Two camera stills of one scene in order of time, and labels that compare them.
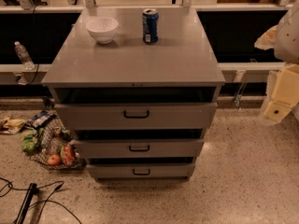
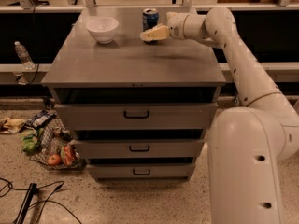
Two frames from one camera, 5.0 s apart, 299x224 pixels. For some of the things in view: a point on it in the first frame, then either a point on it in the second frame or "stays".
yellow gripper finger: x=285 y=93 to x=175 y=28
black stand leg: x=32 y=191 stays
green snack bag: x=30 y=139 stays
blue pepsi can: x=150 y=25 stays
